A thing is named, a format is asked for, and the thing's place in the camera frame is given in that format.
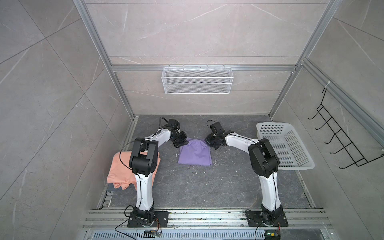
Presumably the white wire mesh wall basket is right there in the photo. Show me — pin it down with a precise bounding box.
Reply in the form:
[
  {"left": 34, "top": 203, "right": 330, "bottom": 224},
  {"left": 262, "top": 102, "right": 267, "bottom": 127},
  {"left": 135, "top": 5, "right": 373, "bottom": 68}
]
[{"left": 161, "top": 67, "right": 234, "bottom": 95}]

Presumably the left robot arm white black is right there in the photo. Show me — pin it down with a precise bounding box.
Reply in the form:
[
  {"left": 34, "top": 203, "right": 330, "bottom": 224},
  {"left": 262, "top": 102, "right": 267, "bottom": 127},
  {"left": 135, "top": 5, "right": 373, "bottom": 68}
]
[{"left": 129, "top": 124, "right": 188, "bottom": 212}]

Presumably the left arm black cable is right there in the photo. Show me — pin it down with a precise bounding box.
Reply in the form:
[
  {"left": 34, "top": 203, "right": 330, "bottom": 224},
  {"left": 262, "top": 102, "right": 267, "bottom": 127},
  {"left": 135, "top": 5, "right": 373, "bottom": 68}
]
[{"left": 114, "top": 116, "right": 170, "bottom": 240}]

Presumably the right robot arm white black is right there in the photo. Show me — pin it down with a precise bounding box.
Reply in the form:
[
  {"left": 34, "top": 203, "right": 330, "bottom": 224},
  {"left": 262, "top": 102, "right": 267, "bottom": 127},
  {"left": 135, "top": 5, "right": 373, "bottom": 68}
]
[{"left": 205, "top": 132, "right": 284, "bottom": 225}]

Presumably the pink folded t-shirt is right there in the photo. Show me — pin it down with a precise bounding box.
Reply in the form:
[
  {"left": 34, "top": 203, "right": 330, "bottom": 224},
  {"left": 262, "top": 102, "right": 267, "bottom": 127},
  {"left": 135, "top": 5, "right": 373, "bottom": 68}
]
[{"left": 106, "top": 150, "right": 161, "bottom": 191}]

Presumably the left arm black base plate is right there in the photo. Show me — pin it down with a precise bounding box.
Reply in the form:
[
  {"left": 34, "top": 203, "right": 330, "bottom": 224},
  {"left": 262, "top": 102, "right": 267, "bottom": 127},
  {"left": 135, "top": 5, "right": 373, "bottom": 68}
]
[{"left": 127, "top": 211, "right": 170, "bottom": 228}]

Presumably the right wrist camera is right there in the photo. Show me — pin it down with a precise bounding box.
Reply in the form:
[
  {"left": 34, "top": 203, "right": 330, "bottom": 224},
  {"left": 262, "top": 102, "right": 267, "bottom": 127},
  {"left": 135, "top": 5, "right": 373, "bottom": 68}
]
[{"left": 209, "top": 122, "right": 225, "bottom": 135}]

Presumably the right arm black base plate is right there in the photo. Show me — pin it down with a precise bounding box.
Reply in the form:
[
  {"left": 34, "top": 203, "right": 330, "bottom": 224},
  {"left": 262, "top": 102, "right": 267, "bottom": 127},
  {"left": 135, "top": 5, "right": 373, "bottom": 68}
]
[{"left": 244, "top": 210, "right": 289, "bottom": 227}]

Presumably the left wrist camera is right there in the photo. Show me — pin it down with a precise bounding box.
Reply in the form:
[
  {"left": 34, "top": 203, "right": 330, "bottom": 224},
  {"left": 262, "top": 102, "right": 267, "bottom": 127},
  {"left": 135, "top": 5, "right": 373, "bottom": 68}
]
[{"left": 164, "top": 119, "right": 181, "bottom": 132}]

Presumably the purple t-shirt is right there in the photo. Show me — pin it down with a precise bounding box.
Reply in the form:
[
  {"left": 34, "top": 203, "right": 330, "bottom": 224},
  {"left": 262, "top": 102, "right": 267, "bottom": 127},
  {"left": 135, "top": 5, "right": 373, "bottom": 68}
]
[{"left": 178, "top": 138, "right": 212, "bottom": 166}]

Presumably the aluminium frame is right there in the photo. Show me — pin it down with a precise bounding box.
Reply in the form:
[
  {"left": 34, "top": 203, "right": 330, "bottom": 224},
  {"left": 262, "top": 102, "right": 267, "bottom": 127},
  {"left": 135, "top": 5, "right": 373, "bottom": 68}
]
[{"left": 74, "top": 1, "right": 384, "bottom": 145}]

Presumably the aluminium rail base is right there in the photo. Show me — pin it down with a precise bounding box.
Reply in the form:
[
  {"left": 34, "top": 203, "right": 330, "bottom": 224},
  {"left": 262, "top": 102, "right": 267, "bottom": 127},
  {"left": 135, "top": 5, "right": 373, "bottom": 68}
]
[{"left": 81, "top": 209, "right": 338, "bottom": 240}]

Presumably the black wire hook rack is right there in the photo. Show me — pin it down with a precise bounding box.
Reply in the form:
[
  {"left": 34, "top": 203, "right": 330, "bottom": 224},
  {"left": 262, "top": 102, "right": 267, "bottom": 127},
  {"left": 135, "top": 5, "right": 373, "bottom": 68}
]
[{"left": 308, "top": 88, "right": 384, "bottom": 170}]

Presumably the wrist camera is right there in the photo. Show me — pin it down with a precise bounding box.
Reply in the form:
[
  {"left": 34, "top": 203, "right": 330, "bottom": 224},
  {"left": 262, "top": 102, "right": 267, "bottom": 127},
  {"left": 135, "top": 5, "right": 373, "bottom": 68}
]
[
  {"left": 164, "top": 119, "right": 181, "bottom": 132},
  {"left": 209, "top": 122, "right": 225, "bottom": 135}
]

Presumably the white plastic laundry basket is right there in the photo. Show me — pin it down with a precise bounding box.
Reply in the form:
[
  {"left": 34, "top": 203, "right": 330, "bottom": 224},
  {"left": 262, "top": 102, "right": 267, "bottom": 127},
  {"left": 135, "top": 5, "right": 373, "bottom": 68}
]
[{"left": 257, "top": 122, "right": 315, "bottom": 171}]

